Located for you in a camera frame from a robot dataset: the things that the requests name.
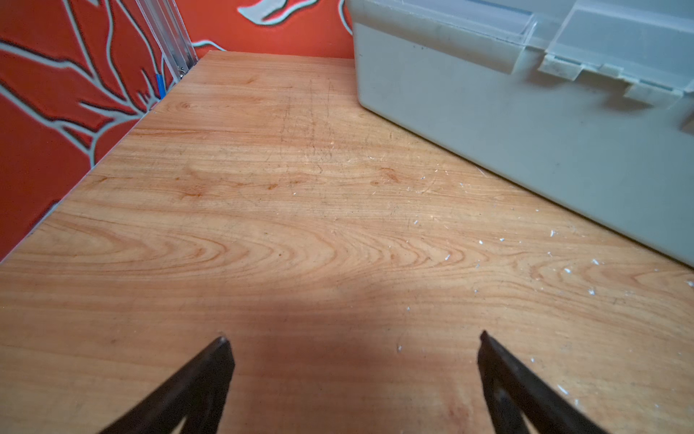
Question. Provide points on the aluminium frame post left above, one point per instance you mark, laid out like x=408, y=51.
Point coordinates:
x=167, y=26

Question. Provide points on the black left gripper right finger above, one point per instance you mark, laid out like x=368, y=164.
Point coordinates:
x=515, y=396

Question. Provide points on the grey plastic storage box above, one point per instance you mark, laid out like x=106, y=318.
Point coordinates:
x=588, y=103

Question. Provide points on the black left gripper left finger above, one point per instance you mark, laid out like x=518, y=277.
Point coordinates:
x=192, y=399

